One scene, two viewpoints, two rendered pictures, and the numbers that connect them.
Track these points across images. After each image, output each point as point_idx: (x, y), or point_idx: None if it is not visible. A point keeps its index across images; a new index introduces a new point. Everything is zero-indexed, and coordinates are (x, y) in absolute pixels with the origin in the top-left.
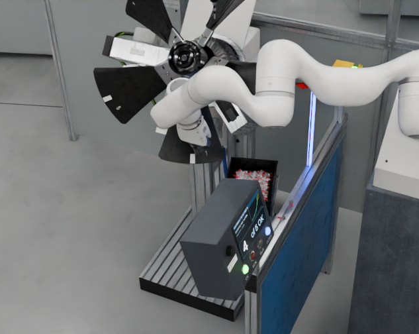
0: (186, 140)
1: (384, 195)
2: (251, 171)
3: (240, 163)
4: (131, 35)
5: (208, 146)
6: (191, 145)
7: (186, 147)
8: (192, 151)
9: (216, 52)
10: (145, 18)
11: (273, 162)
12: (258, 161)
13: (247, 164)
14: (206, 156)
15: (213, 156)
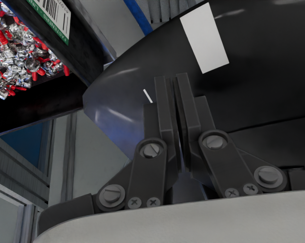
0: (286, 237)
1: None
2: (38, 81)
3: (77, 92)
4: None
5: (49, 209)
6: (218, 150)
7: (270, 94)
8: (223, 82)
9: None
10: None
11: None
12: (29, 119)
13: (59, 98)
14: (142, 85)
15: (117, 93)
